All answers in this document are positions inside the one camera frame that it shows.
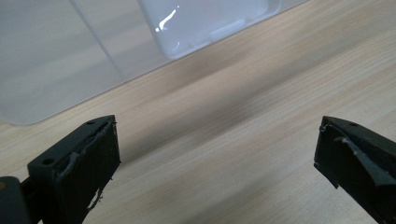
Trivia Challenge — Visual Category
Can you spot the clear plastic box lid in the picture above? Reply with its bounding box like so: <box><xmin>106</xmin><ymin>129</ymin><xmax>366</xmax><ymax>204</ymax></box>
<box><xmin>0</xmin><ymin>0</ymin><xmax>309</xmax><ymax>126</ymax></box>

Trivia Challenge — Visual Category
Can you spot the clear plastic storage box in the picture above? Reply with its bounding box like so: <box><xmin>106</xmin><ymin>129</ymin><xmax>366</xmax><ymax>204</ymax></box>
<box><xmin>135</xmin><ymin>0</ymin><xmax>284</xmax><ymax>61</ymax></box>

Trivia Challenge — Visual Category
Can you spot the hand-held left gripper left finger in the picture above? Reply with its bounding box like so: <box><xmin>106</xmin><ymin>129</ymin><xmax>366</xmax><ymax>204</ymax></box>
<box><xmin>27</xmin><ymin>114</ymin><xmax>122</xmax><ymax>224</ymax></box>

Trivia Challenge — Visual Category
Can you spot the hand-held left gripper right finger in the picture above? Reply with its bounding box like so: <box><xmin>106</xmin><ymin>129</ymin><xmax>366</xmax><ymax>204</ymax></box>
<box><xmin>313</xmin><ymin>115</ymin><xmax>396</xmax><ymax>224</ymax></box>

